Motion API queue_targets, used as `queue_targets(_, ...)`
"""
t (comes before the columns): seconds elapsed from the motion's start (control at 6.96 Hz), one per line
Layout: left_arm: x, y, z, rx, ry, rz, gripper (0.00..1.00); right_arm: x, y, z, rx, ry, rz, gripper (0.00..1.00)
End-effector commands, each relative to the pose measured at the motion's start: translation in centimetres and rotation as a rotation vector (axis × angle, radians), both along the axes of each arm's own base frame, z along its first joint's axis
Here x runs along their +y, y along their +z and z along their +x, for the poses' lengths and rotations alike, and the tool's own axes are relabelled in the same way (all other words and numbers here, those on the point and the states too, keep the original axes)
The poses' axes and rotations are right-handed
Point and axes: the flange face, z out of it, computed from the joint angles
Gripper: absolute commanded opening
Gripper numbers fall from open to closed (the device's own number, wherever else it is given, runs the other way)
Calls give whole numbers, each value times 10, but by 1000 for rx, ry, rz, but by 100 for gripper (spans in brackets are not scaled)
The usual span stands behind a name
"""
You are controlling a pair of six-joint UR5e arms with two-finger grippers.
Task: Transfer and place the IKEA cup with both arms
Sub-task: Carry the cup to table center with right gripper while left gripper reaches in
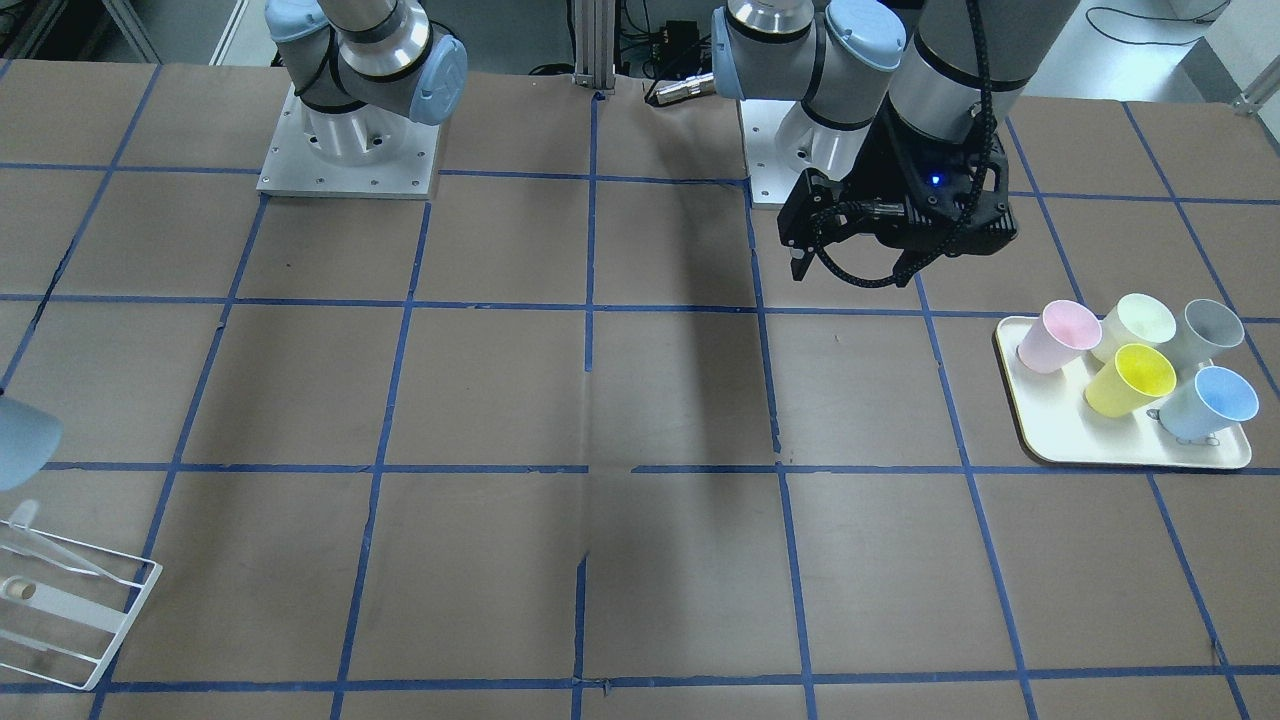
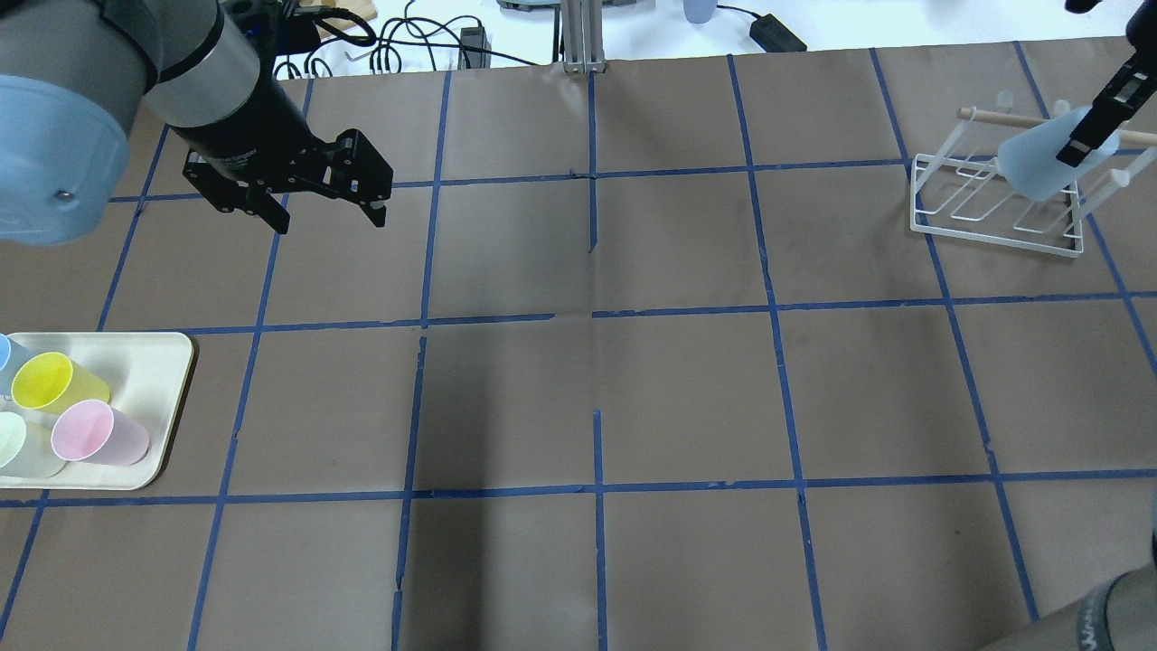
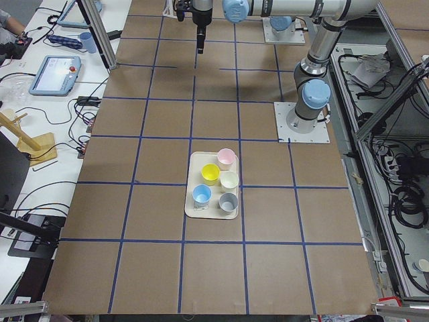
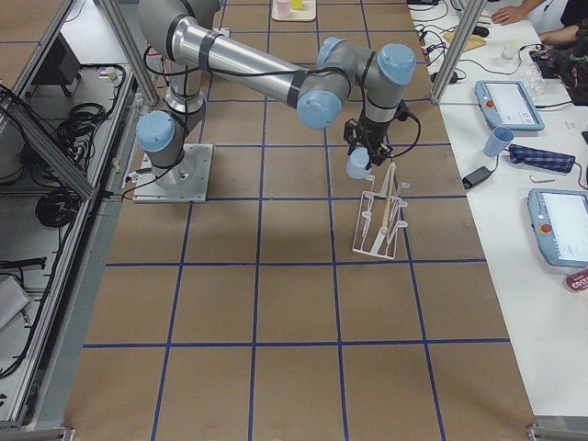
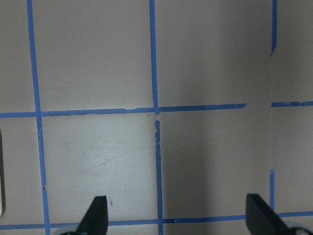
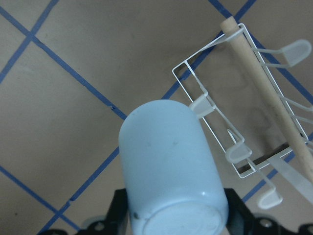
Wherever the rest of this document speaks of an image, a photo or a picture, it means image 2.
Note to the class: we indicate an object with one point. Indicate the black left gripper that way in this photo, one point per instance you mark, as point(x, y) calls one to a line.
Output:
point(256, 133)

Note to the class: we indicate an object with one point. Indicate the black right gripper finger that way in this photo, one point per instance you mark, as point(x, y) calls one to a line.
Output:
point(1119, 100)

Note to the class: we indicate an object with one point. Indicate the light blue plastic cup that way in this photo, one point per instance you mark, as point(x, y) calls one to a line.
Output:
point(1029, 161)

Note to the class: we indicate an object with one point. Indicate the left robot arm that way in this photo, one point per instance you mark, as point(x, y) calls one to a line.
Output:
point(74, 74)

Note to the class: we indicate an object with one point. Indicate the pink plastic cup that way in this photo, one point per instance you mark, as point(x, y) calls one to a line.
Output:
point(93, 431)

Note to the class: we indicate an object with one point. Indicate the yellow plastic cup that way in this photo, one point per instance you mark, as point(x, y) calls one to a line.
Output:
point(52, 382)

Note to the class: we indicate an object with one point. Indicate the pale green plastic cup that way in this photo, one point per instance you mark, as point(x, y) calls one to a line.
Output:
point(26, 449)

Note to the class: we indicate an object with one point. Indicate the white paper tray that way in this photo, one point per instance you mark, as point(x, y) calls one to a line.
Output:
point(147, 373)

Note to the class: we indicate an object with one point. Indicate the black power adapter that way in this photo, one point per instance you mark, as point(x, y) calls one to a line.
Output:
point(772, 36)

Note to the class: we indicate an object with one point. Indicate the white wire cup rack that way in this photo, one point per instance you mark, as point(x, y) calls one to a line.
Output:
point(959, 193)

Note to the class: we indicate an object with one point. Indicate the aluminium frame post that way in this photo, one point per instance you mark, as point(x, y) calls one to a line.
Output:
point(581, 29)

